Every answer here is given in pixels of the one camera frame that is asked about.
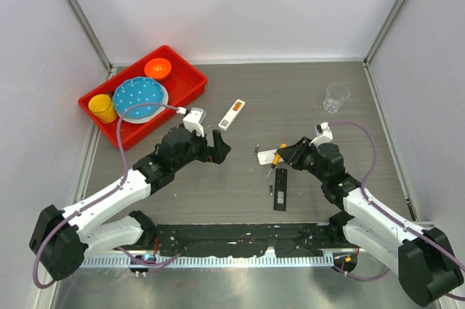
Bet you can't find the blue dotted plate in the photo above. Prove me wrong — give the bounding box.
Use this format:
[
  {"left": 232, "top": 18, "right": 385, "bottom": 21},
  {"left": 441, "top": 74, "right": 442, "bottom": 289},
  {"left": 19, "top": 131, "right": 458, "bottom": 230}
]
[{"left": 112, "top": 76, "right": 164, "bottom": 120}]

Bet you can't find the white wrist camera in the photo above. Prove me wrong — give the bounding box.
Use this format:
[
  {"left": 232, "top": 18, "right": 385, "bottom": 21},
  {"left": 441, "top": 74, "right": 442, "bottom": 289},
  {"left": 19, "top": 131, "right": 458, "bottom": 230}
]
[
  {"left": 182, "top": 108, "right": 206, "bottom": 137},
  {"left": 310, "top": 122, "right": 333, "bottom": 148}
]

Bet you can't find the white remote with orange batteries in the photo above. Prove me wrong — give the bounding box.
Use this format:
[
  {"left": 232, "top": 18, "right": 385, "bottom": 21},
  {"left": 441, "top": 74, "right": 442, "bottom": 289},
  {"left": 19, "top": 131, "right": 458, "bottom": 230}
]
[{"left": 218, "top": 99, "right": 246, "bottom": 131}]

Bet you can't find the orange handled screwdriver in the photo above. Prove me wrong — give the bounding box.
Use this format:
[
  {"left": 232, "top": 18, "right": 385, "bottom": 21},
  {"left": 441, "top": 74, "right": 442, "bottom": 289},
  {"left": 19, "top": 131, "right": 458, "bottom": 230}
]
[{"left": 267, "top": 151, "right": 281, "bottom": 177}]

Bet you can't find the white slotted cable duct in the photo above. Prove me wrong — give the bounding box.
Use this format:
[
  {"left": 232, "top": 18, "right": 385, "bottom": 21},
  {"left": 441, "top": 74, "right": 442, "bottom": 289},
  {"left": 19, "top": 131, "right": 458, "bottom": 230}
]
[{"left": 81, "top": 252, "right": 334, "bottom": 269}]

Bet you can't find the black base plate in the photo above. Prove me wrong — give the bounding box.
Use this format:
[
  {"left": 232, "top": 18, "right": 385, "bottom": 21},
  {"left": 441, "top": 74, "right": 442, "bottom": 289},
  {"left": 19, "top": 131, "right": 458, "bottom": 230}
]
[{"left": 112, "top": 222, "right": 364, "bottom": 259}]

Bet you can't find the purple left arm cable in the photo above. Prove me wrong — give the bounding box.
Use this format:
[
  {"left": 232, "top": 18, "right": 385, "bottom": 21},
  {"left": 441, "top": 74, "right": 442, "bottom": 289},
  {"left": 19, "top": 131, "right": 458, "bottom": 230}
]
[{"left": 32, "top": 103, "right": 187, "bottom": 290}]

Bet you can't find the yellow cup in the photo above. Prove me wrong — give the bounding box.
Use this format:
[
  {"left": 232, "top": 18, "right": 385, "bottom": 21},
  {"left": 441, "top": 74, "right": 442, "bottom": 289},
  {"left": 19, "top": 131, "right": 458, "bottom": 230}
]
[{"left": 88, "top": 94, "right": 117, "bottom": 124}]

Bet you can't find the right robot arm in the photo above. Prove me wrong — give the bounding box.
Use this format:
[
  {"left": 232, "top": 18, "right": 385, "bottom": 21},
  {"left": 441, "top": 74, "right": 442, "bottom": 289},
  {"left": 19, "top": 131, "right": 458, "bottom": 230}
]
[{"left": 278, "top": 137, "right": 464, "bottom": 307}]

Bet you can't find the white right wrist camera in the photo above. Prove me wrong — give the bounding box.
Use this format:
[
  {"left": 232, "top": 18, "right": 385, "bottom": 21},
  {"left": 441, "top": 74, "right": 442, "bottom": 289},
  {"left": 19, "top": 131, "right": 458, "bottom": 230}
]
[{"left": 310, "top": 122, "right": 333, "bottom": 148}]

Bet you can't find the clear plastic cup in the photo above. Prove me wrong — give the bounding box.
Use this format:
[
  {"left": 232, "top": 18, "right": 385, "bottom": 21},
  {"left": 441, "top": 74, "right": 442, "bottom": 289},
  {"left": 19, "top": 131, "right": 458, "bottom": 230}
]
[{"left": 323, "top": 84, "right": 350, "bottom": 113}]

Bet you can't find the grey plate under blue plate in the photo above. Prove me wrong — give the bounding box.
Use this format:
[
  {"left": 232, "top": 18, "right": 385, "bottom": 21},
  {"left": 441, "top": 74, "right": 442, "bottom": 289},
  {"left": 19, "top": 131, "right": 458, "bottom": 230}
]
[{"left": 116, "top": 83, "right": 169, "bottom": 124}]

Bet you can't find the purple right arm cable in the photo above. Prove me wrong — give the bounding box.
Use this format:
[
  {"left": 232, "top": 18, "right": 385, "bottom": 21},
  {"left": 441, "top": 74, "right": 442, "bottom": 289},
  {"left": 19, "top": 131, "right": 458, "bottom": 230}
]
[{"left": 328, "top": 121, "right": 465, "bottom": 302}]

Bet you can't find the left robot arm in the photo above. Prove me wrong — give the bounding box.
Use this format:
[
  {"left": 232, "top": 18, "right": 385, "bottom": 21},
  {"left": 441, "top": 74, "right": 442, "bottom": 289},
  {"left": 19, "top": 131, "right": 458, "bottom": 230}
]
[{"left": 29, "top": 127, "right": 231, "bottom": 289}]

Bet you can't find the orange bowl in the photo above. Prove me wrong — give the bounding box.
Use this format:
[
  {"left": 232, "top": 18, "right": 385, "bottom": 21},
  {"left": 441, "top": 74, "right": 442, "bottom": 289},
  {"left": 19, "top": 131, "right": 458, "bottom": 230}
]
[{"left": 144, "top": 57, "right": 172, "bottom": 81}]

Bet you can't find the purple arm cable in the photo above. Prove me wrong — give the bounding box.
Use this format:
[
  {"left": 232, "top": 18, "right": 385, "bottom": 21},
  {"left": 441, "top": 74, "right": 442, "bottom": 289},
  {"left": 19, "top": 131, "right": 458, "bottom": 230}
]
[
  {"left": 328, "top": 121, "right": 465, "bottom": 302},
  {"left": 32, "top": 103, "right": 187, "bottom": 290}
]

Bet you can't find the black remote control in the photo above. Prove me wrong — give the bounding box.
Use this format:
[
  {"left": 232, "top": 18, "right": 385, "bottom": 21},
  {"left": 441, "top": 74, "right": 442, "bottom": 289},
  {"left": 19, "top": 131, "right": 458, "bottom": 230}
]
[{"left": 273, "top": 169, "right": 288, "bottom": 212}]

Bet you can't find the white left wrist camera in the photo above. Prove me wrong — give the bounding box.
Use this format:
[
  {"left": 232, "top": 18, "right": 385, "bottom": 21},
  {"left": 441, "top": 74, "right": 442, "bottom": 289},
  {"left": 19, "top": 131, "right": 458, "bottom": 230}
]
[{"left": 182, "top": 108, "right": 206, "bottom": 137}]

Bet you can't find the white remote control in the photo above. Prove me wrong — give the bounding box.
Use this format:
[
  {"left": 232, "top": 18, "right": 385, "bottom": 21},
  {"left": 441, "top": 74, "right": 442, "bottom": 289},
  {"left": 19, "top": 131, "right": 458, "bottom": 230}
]
[{"left": 256, "top": 149, "right": 277, "bottom": 166}]

